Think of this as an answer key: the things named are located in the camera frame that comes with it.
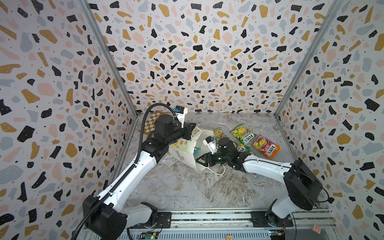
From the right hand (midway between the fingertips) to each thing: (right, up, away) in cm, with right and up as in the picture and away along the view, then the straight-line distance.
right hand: (196, 157), depth 79 cm
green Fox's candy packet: (+33, +15, +30) cm, 47 cm away
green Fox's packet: (+14, +12, +27) cm, 33 cm away
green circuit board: (-22, -35, -9) cm, 42 cm away
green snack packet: (+31, +8, +24) cm, 40 cm away
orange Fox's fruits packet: (+46, +3, +21) cm, 51 cm away
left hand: (0, +19, -9) cm, 21 cm away
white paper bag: (-4, +4, -2) cm, 6 cm away
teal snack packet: (-1, +2, +15) cm, 15 cm away
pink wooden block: (+58, -33, -8) cm, 67 cm away
